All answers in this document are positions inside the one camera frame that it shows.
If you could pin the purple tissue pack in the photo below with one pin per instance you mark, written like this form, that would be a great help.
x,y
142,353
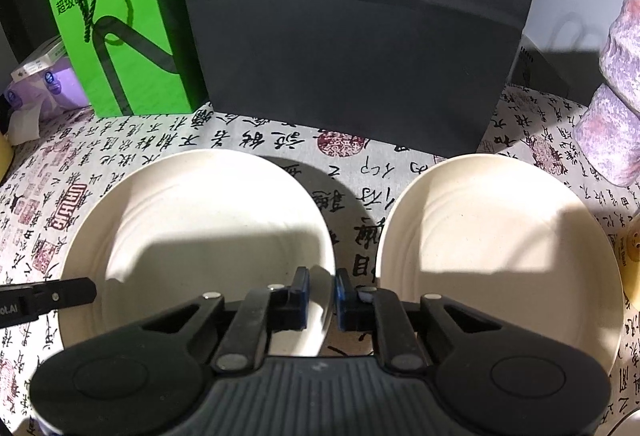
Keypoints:
x,y
42,96

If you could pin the white small box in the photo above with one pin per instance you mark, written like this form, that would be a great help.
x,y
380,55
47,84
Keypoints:
x,y
42,58

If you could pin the green paper bag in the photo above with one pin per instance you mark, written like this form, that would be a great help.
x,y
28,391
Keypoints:
x,y
132,57

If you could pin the cream plate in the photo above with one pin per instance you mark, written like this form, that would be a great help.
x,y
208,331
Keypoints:
x,y
508,239
195,222

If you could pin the yellow mug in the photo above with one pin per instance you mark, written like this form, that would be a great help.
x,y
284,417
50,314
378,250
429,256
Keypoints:
x,y
626,249

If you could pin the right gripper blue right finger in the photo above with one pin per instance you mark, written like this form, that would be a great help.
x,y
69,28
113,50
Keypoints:
x,y
346,301

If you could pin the purple textured vase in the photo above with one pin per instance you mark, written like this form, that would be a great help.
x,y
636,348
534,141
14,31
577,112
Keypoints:
x,y
608,132

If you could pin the black paper bag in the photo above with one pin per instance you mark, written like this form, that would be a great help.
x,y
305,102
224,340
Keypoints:
x,y
425,74

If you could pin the yellow thermos jug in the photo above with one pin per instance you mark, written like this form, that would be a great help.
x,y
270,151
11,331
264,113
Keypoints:
x,y
6,155

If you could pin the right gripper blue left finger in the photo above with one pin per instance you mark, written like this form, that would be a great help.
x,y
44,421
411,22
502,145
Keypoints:
x,y
298,299

